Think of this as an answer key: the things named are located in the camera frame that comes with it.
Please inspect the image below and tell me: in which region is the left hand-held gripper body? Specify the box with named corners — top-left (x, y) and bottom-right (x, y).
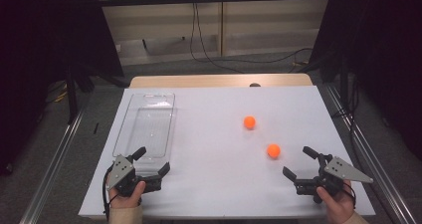
top-left (105, 154), bottom-right (163, 197)

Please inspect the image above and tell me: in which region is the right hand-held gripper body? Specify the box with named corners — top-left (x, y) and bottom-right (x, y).
top-left (294, 153), bottom-right (374, 204)

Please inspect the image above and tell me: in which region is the clear plastic container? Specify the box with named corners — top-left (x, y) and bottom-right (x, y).
top-left (111, 92), bottom-right (178, 178)

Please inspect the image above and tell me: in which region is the orange ball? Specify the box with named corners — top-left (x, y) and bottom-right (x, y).
top-left (267, 143), bottom-right (282, 159)
top-left (243, 115), bottom-right (257, 129)

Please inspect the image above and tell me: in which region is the person's left hand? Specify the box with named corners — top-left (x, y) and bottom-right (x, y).
top-left (108, 180), bottom-right (147, 209)

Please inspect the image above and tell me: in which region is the person's right hand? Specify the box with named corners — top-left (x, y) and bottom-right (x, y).
top-left (316, 179), bottom-right (356, 224)

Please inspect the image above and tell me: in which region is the white table cover sheet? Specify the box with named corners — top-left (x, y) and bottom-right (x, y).
top-left (78, 85), bottom-right (376, 218)

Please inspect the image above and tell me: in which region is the black stand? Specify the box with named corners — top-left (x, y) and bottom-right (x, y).
top-left (338, 57), bottom-right (353, 116)
top-left (65, 64), bottom-right (98, 124)

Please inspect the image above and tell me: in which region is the black curtain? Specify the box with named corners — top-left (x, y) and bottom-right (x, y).
top-left (309, 0), bottom-right (422, 160)
top-left (0, 0), bottom-right (125, 176)

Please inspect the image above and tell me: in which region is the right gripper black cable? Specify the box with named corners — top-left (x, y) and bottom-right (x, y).
top-left (342, 182), bottom-right (357, 209)

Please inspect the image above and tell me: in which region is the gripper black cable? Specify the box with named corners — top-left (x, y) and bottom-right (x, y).
top-left (342, 182), bottom-right (357, 209)
top-left (102, 165), bottom-right (116, 222)

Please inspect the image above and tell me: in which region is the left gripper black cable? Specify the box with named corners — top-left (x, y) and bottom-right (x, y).
top-left (102, 165), bottom-right (116, 222)

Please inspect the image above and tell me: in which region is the metal floor rail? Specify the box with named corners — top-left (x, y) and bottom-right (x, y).
top-left (19, 107), bottom-right (86, 224)
top-left (323, 84), bottom-right (418, 224)

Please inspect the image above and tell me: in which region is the black floor cable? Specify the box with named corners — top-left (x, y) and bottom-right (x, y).
top-left (189, 2), bottom-right (315, 75)

